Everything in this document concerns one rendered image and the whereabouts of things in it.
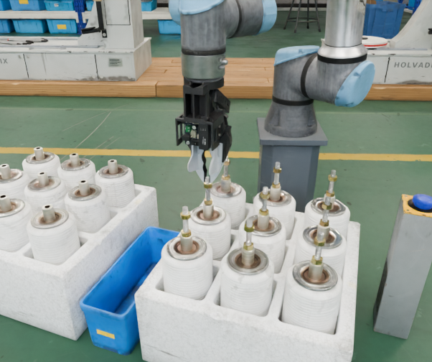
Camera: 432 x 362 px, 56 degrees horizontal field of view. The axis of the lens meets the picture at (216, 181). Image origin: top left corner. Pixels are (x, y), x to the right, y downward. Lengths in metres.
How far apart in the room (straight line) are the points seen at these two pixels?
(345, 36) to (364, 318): 0.65
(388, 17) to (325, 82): 4.13
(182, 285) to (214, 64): 0.39
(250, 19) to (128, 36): 2.00
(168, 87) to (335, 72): 1.67
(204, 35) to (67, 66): 2.15
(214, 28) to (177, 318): 0.51
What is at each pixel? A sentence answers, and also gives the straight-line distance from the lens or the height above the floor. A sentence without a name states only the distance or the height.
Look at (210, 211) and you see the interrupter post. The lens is 0.84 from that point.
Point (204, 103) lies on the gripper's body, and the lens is 0.71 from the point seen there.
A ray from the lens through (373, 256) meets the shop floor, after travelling 1.23.
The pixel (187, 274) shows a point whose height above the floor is 0.23.
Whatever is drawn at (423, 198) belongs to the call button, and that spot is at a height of 0.33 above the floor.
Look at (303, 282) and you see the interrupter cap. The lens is 0.70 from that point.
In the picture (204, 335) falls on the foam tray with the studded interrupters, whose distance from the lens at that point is 0.78.
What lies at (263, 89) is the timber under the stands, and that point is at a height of 0.06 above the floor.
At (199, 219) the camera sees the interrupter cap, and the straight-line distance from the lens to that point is 0.84.
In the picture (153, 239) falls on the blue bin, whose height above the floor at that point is 0.08.
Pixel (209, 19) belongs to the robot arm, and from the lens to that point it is 0.67.
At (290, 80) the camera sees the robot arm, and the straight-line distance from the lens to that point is 1.10.
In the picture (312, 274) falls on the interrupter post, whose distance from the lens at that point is 0.71.
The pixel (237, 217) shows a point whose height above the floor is 0.20.
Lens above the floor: 0.71
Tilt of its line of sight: 28 degrees down
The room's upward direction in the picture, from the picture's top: straight up
